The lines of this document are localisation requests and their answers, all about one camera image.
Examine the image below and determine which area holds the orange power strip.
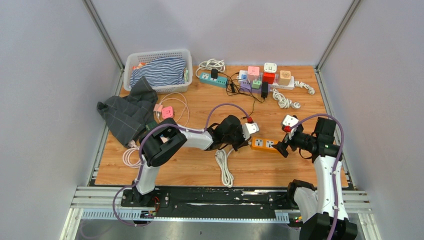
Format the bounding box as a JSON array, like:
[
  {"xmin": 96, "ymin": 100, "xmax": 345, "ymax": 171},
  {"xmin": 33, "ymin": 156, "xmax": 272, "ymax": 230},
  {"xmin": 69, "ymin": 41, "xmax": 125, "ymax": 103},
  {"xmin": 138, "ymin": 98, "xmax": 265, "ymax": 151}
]
[{"xmin": 250, "ymin": 137, "xmax": 278, "ymax": 153}]

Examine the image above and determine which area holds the white cord edge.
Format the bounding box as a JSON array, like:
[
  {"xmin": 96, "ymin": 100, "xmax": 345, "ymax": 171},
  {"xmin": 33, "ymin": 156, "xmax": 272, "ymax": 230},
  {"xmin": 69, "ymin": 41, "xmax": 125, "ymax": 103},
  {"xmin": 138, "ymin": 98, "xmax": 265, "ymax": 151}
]
[{"xmin": 214, "ymin": 148, "xmax": 235, "ymax": 188}]

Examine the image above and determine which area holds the black thin cable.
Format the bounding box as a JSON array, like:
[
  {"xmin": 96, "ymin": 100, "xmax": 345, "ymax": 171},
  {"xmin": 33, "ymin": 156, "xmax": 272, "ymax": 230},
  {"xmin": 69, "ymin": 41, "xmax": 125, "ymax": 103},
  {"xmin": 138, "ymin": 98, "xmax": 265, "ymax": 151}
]
[{"xmin": 218, "ymin": 71, "xmax": 266, "ymax": 120}]

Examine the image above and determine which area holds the purple power strip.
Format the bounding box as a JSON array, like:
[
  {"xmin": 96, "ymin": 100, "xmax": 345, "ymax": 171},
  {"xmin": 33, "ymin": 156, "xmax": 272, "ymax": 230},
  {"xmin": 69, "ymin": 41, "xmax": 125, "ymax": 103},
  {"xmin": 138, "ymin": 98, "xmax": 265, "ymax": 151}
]
[{"xmin": 238, "ymin": 80, "xmax": 262, "ymax": 94}]

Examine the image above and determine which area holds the green small adapter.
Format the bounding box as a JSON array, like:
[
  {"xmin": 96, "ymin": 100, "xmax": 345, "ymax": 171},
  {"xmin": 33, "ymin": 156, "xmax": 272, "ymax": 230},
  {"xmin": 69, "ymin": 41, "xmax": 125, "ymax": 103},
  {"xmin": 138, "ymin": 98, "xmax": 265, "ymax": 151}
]
[{"xmin": 251, "ymin": 79, "xmax": 262, "ymax": 89}]

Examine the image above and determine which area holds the black power adapter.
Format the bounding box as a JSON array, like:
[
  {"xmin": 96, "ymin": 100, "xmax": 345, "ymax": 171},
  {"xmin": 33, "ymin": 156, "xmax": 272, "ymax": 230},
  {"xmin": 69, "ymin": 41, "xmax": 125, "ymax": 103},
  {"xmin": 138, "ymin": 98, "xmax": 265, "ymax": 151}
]
[{"xmin": 260, "ymin": 81, "xmax": 269, "ymax": 99}]

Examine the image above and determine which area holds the pink cube adapter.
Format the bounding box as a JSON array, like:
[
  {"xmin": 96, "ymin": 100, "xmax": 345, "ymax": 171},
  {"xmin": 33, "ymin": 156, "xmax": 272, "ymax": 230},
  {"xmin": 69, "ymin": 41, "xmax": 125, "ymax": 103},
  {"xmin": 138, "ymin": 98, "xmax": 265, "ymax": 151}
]
[{"xmin": 161, "ymin": 106, "xmax": 175, "ymax": 119}]

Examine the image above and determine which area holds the light pink usb charger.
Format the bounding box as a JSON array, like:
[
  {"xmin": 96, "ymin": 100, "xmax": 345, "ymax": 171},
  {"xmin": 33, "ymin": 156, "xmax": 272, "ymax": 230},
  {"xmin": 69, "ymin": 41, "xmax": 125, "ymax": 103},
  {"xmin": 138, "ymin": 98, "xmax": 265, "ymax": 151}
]
[{"xmin": 153, "ymin": 104, "xmax": 163, "ymax": 115}]

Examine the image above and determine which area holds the dark green cube socket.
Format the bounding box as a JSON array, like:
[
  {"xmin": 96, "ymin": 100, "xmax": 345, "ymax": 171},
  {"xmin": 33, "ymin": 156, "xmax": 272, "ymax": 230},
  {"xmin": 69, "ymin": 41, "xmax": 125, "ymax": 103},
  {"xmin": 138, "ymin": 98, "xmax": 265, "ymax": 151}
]
[{"xmin": 145, "ymin": 121, "xmax": 158, "ymax": 131}]

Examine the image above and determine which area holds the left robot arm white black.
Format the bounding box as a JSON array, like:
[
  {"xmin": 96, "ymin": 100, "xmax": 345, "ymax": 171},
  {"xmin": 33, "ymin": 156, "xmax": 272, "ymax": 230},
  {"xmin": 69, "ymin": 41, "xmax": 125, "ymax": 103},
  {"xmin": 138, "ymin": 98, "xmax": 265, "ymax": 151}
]
[{"xmin": 131, "ymin": 115, "xmax": 260, "ymax": 207}]

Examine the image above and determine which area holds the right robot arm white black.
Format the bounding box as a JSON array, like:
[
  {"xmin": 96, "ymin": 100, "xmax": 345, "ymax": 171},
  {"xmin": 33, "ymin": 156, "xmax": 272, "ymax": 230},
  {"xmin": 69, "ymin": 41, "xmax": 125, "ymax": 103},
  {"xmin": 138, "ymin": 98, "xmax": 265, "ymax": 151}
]
[{"xmin": 272, "ymin": 113, "xmax": 358, "ymax": 240}]

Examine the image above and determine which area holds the tan cube socket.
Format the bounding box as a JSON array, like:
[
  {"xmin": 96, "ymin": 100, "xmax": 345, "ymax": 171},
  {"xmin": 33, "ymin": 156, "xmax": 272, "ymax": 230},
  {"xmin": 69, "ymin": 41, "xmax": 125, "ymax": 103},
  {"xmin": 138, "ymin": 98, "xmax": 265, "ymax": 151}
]
[{"xmin": 278, "ymin": 70, "xmax": 292, "ymax": 86}]

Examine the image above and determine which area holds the red cube socket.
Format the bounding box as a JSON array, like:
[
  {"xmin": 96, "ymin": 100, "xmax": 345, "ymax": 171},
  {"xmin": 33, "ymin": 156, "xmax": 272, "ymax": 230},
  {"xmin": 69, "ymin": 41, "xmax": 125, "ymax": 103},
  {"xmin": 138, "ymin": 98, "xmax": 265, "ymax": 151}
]
[{"xmin": 262, "ymin": 72, "xmax": 276, "ymax": 85}]

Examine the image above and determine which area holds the pink cube socket back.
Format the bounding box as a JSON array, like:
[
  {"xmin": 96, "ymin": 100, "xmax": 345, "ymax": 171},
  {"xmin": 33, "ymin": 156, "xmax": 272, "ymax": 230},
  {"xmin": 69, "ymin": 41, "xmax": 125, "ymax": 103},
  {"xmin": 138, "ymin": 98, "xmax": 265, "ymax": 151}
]
[{"xmin": 247, "ymin": 66, "xmax": 260, "ymax": 82}]

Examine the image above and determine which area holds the white cube socket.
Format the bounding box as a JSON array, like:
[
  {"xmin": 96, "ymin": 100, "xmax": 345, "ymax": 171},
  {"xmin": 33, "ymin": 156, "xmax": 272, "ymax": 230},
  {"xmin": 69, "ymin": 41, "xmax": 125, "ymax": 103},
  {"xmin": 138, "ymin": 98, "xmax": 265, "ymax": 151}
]
[{"xmin": 263, "ymin": 62, "xmax": 278, "ymax": 74}]

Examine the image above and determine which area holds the teal power strip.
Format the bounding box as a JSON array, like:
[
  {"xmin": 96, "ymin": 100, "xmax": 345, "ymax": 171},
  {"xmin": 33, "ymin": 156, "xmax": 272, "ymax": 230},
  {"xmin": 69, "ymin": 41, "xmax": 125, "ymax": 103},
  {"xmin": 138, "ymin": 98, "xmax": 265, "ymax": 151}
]
[{"xmin": 199, "ymin": 72, "xmax": 228, "ymax": 89}]

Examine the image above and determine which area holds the white long power strip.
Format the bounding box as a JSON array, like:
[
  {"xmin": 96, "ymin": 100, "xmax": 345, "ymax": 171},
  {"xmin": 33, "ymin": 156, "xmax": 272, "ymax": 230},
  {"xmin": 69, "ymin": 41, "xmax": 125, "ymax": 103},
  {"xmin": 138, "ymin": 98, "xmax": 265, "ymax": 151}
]
[{"xmin": 237, "ymin": 70, "xmax": 295, "ymax": 90}]

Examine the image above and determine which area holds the black charger on teal strip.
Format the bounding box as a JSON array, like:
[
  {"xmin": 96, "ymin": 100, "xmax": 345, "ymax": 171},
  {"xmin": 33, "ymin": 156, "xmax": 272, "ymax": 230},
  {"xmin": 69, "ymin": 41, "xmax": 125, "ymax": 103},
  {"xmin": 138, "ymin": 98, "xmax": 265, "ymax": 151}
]
[{"xmin": 210, "ymin": 68, "xmax": 219, "ymax": 80}]

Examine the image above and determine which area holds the blue white striped cloth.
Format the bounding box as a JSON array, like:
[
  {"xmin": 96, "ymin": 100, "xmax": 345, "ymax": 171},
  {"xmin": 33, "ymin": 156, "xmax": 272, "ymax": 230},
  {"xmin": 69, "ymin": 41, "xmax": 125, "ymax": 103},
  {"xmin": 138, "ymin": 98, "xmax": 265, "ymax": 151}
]
[{"xmin": 130, "ymin": 56, "xmax": 186, "ymax": 88}]

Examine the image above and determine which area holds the dark grey checked cloth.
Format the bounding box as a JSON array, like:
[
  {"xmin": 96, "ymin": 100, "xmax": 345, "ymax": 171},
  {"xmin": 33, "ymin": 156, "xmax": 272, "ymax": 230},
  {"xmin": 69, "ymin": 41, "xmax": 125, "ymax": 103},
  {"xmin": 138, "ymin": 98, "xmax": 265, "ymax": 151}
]
[{"xmin": 96, "ymin": 76, "xmax": 158, "ymax": 147}]

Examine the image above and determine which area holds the white plastic basket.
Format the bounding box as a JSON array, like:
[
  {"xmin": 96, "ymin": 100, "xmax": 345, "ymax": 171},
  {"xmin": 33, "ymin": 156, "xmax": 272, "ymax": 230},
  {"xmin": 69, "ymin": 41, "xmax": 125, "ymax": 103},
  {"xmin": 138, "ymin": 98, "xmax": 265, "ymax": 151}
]
[{"xmin": 123, "ymin": 49, "xmax": 194, "ymax": 94}]

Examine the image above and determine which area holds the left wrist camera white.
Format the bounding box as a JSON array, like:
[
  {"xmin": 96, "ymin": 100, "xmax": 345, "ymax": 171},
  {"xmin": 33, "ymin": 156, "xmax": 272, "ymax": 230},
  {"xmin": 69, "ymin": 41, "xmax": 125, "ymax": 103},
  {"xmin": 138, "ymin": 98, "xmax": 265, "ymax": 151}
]
[{"xmin": 241, "ymin": 116, "xmax": 260, "ymax": 140}]

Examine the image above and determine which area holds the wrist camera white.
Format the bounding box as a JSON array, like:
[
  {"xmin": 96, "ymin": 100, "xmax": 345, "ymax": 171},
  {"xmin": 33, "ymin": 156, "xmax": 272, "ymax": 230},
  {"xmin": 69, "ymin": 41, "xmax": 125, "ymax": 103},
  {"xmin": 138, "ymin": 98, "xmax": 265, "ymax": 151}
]
[
  {"xmin": 281, "ymin": 115, "xmax": 299, "ymax": 133},
  {"xmin": 241, "ymin": 116, "xmax": 260, "ymax": 140}
]

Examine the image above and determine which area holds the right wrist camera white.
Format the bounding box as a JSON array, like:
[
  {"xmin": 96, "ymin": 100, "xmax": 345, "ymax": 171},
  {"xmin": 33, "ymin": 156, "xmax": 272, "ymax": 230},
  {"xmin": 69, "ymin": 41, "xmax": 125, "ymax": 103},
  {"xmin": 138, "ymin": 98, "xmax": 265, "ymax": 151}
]
[{"xmin": 281, "ymin": 115, "xmax": 299, "ymax": 133}]

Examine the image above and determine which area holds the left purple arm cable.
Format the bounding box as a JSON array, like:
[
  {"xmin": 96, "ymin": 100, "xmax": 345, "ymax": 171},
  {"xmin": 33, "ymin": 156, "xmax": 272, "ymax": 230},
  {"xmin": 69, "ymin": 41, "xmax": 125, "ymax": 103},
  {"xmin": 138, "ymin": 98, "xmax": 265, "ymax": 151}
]
[{"xmin": 111, "ymin": 102, "xmax": 249, "ymax": 228}]

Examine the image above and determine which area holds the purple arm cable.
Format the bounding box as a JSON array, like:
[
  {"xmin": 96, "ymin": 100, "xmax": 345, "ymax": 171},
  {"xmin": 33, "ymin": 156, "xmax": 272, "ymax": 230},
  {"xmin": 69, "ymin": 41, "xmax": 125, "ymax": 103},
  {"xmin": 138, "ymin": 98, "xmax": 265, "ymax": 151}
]
[
  {"xmin": 111, "ymin": 102, "xmax": 249, "ymax": 228},
  {"xmin": 291, "ymin": 113, "xmax": 345, "ymax": 240}
]

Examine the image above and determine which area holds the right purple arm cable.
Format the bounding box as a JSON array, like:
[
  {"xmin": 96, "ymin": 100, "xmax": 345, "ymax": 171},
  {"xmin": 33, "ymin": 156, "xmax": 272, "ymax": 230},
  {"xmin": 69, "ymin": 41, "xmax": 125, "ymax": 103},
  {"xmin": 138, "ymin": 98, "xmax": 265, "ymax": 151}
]
[{"xmin": 291, "ymin": 113, "xmax": 345, "ymax": 240}]

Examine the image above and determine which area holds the white strip cord right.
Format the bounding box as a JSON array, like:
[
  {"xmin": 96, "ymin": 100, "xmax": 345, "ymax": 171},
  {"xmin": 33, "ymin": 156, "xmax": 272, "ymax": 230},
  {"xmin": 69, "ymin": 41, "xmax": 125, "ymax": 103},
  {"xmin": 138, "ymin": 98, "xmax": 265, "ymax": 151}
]
[{"xmin": 294, "ymin": 80, "xmax": 316, "ymax": 96}]

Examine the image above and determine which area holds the pink usb cable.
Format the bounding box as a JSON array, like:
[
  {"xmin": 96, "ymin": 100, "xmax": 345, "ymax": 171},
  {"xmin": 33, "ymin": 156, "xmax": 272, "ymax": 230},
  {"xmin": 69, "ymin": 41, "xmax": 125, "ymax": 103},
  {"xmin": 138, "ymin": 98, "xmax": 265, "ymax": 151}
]
[{"xmin": 156, "ymin": 91, "xmax": 190, "ymax": 128}]

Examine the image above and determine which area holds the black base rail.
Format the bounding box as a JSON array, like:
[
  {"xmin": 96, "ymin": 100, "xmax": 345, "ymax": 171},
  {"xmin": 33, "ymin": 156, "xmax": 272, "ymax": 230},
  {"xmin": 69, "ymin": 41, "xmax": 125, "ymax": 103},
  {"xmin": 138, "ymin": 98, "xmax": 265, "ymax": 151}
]
[{"xmin": 118, "ymin": 186, "xmax": 298, "ymax": 219}]

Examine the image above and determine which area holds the white coiled cord back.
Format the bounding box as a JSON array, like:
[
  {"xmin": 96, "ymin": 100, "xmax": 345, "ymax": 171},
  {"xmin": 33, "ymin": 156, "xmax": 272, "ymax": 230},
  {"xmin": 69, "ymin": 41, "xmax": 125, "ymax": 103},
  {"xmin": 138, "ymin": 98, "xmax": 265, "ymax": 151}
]
[{"xmin": 194, "ymin": 58, "xmax": 226, "ymax": 79}]

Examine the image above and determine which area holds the pink power strip cord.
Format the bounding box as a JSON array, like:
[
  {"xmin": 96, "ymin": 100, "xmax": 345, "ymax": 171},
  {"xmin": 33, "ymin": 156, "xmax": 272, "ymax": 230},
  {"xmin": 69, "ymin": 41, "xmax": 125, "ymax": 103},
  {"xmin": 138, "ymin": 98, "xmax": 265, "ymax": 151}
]
[{"xmin": 121, "ymin": 140, "xmax": 144, "ymax": 169}]

